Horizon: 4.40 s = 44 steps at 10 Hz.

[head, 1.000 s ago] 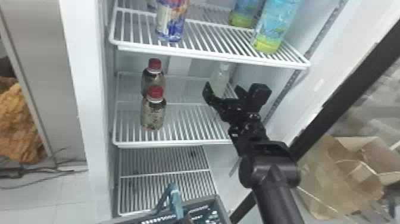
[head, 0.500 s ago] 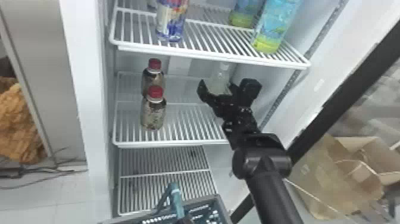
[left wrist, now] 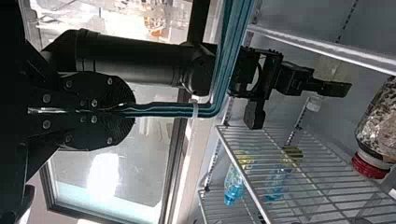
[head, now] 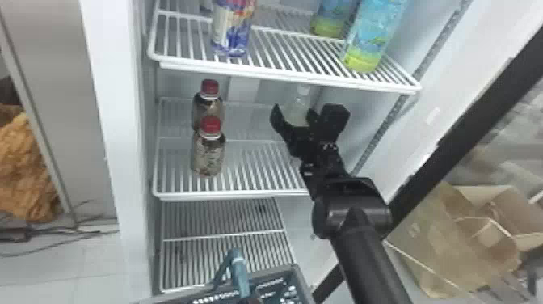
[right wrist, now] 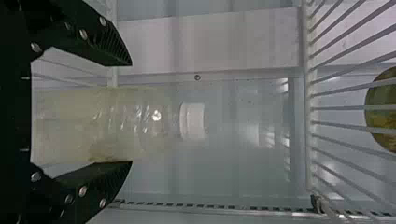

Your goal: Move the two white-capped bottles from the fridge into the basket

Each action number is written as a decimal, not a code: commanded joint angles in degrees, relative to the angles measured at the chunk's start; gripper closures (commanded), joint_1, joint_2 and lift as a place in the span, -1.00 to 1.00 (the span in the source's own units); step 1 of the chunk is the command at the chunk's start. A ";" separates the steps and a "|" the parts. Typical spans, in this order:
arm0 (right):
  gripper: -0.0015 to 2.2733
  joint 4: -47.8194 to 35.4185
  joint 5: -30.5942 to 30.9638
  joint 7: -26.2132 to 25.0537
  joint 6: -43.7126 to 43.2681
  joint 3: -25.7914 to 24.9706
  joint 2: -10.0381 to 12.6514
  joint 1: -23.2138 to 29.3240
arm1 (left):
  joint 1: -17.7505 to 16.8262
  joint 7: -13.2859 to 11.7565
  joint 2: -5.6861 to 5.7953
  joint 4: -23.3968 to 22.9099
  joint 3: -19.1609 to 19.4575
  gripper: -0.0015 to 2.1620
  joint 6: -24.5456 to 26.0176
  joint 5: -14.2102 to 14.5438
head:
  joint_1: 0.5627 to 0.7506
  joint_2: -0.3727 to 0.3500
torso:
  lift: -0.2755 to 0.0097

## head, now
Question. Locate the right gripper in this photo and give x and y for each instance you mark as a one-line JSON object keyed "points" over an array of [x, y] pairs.
{"points": [[311, 146]]}

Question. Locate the clear bottle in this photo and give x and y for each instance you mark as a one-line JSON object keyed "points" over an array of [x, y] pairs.
{"points": [[298, 108]]}

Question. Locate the fridge door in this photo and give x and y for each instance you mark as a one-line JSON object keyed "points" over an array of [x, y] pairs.
{"points": [[462, 131]]}

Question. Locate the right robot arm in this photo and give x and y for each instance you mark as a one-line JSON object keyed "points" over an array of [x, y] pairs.
{"points": [[365, 254]]}

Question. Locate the blue basket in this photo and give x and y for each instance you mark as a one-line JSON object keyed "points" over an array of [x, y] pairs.
{"points": [[271, 288]]}

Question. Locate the cardboard box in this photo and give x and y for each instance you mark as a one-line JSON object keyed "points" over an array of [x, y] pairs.
{"points": [[458, 250]]}

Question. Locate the white fridge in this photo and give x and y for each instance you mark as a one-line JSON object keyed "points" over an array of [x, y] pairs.
{"points": [[119, 127]]}

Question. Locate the green bottle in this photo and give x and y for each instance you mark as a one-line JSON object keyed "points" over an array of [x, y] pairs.
{"points": [[371, 34], [331, 19]]}

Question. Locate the brown bottle red cap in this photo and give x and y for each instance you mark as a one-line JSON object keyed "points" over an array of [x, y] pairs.
{"points": [[208, 150], [206, 106]]}

